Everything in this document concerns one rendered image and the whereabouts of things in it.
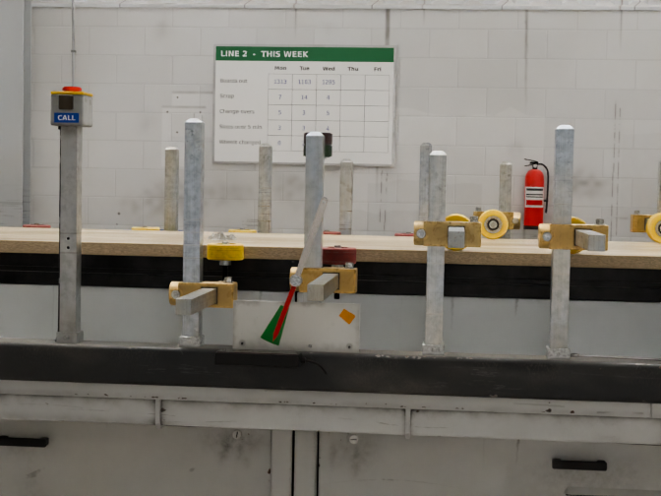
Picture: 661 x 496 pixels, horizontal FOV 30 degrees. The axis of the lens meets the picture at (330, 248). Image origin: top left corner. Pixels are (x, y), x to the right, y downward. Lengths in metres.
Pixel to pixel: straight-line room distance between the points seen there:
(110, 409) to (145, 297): 0.29
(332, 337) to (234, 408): 0.26
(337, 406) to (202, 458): 0.43
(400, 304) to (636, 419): 0.56
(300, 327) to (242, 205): 7.29
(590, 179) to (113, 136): 3.76
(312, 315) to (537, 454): 0.63
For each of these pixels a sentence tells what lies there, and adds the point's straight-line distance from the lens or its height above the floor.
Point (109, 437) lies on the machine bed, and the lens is 2.91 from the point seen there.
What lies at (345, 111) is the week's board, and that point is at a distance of 9.68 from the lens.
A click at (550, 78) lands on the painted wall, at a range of 9.71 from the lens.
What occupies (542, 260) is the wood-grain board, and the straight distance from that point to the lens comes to 2.71.
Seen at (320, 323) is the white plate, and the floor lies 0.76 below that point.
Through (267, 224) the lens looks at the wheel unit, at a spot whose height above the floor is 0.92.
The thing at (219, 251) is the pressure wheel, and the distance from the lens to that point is 2.67.
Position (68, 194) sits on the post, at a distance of 2.61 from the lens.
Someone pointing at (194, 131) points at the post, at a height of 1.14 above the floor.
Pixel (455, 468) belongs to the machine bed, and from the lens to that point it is 2.81.
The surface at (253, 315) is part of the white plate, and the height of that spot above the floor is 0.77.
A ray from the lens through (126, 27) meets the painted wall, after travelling 10.07.
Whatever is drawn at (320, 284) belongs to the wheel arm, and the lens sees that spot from 2.22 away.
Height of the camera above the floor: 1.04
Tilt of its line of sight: 3 degrees down
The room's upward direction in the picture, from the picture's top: 1 degrees clockwise
